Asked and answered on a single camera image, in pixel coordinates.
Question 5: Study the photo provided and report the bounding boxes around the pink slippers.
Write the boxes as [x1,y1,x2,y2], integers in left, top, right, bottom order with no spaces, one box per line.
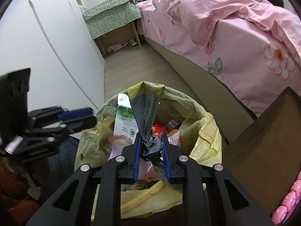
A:
[107,38,138,53]

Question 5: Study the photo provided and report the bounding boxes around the black yellow snack wrapper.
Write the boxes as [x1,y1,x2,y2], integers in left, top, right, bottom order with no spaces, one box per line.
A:
[122,81,165,184]

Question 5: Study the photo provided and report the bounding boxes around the pink floral duvet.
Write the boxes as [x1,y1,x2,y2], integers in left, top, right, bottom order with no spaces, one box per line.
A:
[152,0,300,64]

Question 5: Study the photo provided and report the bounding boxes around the red gold paper cup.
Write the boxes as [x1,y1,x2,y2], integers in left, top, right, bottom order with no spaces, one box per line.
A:
[151,124,166,139]

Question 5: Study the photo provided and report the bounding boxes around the green checked cloth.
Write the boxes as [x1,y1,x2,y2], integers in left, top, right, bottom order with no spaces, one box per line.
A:
[83,0,141,39]

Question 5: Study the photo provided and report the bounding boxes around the orange fuzzy sleeve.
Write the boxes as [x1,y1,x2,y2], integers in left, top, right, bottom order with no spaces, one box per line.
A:
[1,161,39,225]

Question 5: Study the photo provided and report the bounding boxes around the pink heart plastic tray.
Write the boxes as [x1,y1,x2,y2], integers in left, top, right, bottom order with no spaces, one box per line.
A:
[165,119,182,133]

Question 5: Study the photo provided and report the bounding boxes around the blue jeans leg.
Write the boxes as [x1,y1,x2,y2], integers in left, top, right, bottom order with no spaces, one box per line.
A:
[30,136,79,196]

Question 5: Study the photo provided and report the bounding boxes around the pink caterpillar toy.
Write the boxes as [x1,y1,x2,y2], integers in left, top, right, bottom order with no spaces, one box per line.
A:
[271,172,301,225]

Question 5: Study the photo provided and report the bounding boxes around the green snack bag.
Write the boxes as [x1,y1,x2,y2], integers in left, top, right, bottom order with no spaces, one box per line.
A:
[113,93,139,144]

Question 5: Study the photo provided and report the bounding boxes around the pink floral bed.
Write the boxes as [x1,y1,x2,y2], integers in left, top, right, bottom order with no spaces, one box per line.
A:
[135,0,301,118]

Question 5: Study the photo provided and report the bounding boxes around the orange clear snack bag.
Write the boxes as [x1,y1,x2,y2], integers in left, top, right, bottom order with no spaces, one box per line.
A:
[167,128,179,137]

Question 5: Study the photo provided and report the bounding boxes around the wooden bedside table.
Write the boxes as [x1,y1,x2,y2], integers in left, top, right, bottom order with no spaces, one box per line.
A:
[94,21,141,55]

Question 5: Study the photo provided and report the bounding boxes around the yellow plastic trash bag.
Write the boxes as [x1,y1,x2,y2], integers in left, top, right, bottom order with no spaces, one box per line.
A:
[74,81,222,219]

